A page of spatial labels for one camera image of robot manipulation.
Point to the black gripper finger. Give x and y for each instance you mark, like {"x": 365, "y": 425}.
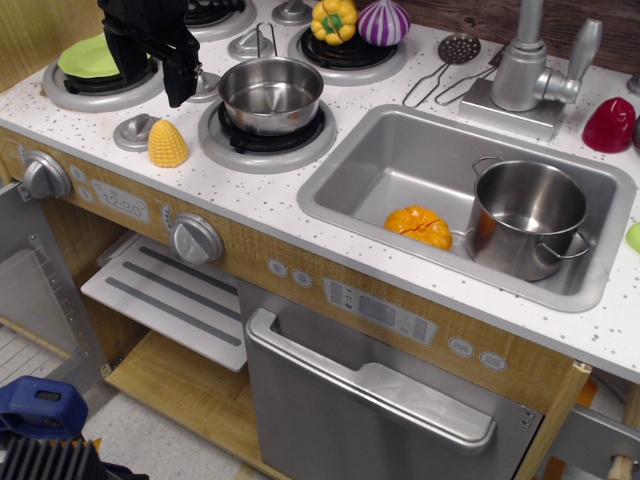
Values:
{"x": 130, "y": 59}
{"x": 181, "y": 69}

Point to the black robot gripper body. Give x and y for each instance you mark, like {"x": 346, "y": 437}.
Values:
{"x": 156, "y": 26}

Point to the front left stove burner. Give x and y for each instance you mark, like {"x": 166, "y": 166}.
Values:
{"x": 100, "y": 102}

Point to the stove burner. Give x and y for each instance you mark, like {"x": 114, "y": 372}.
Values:
{"x": 233, "y": 148}
{"x": 100, "y": 102}
{"x": 217, "y": 20}
{"x": 354, "y": 63}

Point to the back left stove burner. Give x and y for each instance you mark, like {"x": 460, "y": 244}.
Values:
{"x": 217, "y": 20}

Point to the yellow toy corn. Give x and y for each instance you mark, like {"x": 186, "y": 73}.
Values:
{"x": 166, "y": 146}

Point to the front right stove burner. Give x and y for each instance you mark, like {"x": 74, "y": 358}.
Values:
{"x": 233, "y": 148}

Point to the small steel pan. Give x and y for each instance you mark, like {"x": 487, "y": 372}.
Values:
{"x": 271, "y": 95}

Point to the back right stove burner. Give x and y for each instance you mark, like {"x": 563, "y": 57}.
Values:
{"x": 354, "y": 63}

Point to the silver stovetop knob middle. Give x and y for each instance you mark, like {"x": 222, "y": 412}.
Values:
{"x": 206, "y": 88}

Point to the silver stovetop knob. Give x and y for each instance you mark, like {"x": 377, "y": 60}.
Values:
{"x": 250, "y": 46}
{"x": 206, "y": 88}
{"x": 133, "y": 134}
{"x": 292, "y": 13}

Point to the green toy lettuce leaf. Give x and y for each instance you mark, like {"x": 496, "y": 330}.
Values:
{"x": 88, "y": 59}

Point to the silver stovetop knob centre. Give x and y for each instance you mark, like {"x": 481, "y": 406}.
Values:
{"x": 250, "y": 46}

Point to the silver stovetop knob front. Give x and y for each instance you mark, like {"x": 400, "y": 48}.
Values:
{"x": 133, "y": 134}

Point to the silver stovetop knob back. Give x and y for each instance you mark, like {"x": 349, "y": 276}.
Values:
{"x": 292, "y": 13}

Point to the left silver oven dial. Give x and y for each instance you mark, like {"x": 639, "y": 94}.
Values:
{"x": 44, "y": 177}

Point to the silver oven dial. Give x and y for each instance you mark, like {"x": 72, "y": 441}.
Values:
{"x": 193, "y": 240}
{"x": 44, "y": 177}

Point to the yellow toy bell pepper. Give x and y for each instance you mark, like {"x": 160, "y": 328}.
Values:
{"x": 334, "y": 21}

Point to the right silver oven dial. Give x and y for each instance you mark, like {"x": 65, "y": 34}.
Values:
{"x": 193, "y": 240}

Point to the purple toy onion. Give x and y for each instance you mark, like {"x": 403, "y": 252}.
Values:
{"x": 384, "y": 23}

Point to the white oven rack shelf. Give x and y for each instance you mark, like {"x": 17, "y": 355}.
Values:
{"x": 197, "y": 307}

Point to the open oven door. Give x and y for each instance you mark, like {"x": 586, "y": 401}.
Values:
{"x": 46, "y": 331}

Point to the orange toy pumpkin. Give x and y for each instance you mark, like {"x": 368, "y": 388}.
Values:
{"x": 420, "y": 224}

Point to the metal skimmer spoon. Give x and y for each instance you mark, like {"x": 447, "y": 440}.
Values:
{"x": 455, "y": 49}

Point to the silver toy faucet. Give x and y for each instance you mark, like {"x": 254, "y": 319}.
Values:
{"x": 526, "y": 96}

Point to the silver dishwasher door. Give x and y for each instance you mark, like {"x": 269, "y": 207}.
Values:
{"x": 333, "y": 403}

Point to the blue clamp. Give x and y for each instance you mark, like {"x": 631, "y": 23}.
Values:
{"x": 41, "y": 434}

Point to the red toy pepper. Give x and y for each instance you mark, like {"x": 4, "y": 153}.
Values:
{"x": 610, "y": 127}

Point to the green toy at edge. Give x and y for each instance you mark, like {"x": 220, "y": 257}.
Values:
{"x": 632, "y": 237}

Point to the metal wire utensil handle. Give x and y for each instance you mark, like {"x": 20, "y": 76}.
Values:
{"x": 460, "y": 88}

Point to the steel pot with handles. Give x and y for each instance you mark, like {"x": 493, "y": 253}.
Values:
{"x": 525, "y": 219}

